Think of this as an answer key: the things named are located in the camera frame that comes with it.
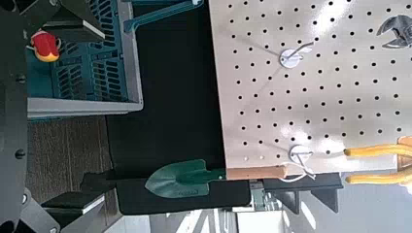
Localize white metal pegboard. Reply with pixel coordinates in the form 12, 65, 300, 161
208, 0, 412, 173

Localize black handled adjustable wrench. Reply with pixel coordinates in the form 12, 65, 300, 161
375, 14, 412, 50

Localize yellow handled pliers in package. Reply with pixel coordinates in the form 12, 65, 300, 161
343, 135, 412, 195

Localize green trowel with wooden handle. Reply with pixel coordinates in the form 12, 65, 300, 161
144, 158, 290, 199

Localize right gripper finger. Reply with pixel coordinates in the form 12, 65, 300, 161
41, 0, 107, 44
40, 189, 107, 229

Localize blue grey plastic crate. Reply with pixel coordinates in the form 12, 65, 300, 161
25, 0, 204, 119

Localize red screwdriver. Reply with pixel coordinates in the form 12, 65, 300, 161
26, 30, 62, 63

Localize white pegboard hook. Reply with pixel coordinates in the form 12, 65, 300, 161
278, 41, 315, 70
279, 144, 317, 183

